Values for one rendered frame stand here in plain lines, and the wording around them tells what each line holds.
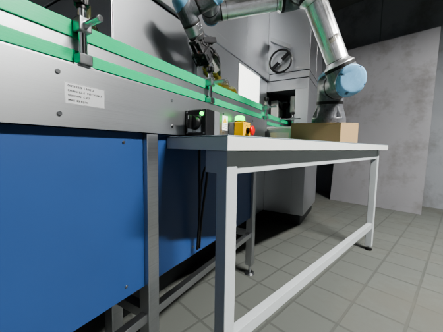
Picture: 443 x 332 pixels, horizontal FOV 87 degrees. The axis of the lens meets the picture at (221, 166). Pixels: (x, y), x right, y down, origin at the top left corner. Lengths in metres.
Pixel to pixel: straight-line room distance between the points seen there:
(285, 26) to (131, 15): 1.65
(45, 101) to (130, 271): 0.44
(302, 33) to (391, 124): 1.73
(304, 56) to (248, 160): 1.79
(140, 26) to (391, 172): 3.09
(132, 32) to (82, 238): 0.79
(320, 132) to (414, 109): 2.49
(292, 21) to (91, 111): 2.16
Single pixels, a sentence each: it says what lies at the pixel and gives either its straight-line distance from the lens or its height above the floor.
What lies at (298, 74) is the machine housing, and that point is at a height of 1.36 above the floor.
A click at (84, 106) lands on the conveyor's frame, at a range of 0.55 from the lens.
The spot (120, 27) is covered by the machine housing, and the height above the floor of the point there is 1.15.
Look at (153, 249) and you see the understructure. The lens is 0.73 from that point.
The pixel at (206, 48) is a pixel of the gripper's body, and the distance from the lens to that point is 1.17.
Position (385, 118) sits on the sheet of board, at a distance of 3.60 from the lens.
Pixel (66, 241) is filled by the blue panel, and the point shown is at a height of 0.53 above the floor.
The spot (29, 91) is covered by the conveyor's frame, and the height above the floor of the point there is 0.81.
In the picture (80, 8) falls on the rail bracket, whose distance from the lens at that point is 0.61.
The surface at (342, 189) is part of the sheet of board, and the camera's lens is 3.60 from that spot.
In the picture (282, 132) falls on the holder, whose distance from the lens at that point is 1.42.
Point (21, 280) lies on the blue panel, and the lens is 0.58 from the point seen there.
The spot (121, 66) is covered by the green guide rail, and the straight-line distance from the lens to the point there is 0.65.
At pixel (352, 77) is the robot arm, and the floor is 1.00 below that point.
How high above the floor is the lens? 0.73
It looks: 5 degrees down
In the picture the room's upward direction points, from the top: 1 degrees clockwise
